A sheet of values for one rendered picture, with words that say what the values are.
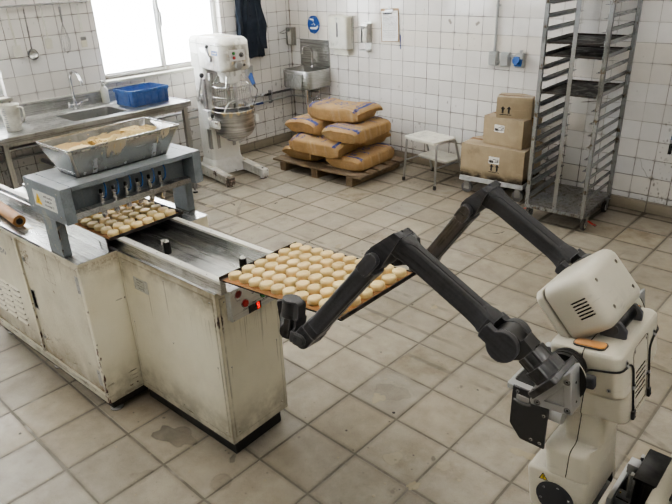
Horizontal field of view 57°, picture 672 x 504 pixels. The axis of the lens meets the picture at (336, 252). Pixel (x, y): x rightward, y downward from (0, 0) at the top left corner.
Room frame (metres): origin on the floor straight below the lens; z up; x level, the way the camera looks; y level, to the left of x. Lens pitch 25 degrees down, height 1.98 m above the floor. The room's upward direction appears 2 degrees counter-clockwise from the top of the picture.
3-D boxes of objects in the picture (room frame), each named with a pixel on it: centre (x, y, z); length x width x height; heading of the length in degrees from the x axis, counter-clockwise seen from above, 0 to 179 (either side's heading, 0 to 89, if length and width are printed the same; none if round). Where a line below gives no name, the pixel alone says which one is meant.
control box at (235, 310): (2.21, 0.35, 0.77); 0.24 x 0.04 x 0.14; 139
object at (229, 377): (2.45, 0.63, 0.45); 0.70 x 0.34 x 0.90; 49
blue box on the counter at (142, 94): (5.75, 1.72, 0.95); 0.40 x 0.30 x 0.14; 139
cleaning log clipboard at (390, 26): (6.64, -0.64, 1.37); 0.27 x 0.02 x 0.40; 46
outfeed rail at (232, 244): (2.96, 1.00, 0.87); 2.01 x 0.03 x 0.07; 49
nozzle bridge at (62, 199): (2.78, 1.01, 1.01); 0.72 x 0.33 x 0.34; 139
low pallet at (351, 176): (6.33, -0.07, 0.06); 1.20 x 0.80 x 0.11; 49
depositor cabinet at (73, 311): (3.09, 1.36, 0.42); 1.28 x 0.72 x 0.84; 49
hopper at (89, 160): (2.78, 1.01, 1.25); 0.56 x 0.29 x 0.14; 139
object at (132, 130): (2.78, 1.00, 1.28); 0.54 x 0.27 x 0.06; 139
